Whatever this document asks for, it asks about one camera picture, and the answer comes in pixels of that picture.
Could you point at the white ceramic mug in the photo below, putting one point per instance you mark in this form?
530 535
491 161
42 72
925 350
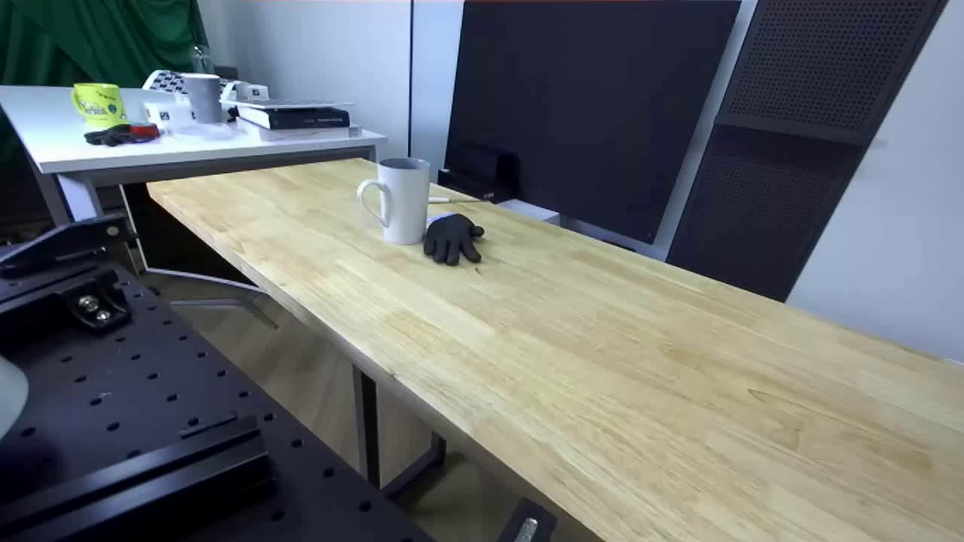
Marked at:
409 201

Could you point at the grey mug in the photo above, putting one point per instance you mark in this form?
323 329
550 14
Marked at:
203 98

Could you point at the black work glove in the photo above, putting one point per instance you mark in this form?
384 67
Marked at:
454 240

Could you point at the black table leg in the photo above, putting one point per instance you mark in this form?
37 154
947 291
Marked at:
369 432

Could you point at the large black panel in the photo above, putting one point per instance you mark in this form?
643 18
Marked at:
582 100

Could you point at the white book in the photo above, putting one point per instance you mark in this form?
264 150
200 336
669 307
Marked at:
301 135

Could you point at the checkered cover book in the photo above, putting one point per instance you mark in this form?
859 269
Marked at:
297 120

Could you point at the small white object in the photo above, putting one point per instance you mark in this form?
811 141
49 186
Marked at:
246 91

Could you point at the dark perforated panel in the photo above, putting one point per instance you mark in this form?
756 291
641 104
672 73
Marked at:
793 152

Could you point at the black perforated breadboard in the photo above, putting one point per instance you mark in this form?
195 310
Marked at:
151 393

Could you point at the white patterned box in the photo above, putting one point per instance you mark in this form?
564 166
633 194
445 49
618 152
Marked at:
161 87

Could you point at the yellow-green cup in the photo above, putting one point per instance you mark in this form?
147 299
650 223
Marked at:
98 104

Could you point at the white side table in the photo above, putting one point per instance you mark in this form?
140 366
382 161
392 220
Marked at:
60 141

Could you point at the green curtain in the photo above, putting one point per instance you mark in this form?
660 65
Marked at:
90 40

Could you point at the grey round disc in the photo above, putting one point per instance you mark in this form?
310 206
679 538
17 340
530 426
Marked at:
7 397

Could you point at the black metal bracket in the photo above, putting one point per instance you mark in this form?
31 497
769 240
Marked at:
93 310

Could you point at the black aluminium rail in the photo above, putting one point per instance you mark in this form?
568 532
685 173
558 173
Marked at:
140 484

